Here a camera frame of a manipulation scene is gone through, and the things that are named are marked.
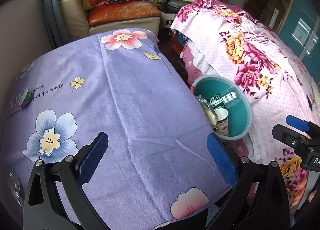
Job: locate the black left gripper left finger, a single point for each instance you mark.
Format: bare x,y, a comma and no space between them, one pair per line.
43,208

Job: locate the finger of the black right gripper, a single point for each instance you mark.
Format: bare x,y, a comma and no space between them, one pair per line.
309,128
304,147

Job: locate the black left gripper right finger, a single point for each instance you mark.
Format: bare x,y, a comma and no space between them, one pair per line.
258,199

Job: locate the clear green-label plastic bottle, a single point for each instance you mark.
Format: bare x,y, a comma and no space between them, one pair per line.
225,100

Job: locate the orange cream snack bag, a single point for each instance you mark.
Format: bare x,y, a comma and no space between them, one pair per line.
209,111

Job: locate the teal trash bin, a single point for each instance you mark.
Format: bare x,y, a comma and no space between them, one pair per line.
239,116

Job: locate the purple floral bed sheet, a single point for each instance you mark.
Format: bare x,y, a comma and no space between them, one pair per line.
157,168

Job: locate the beige sofa orange cushion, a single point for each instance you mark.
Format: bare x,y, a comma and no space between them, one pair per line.
80,23

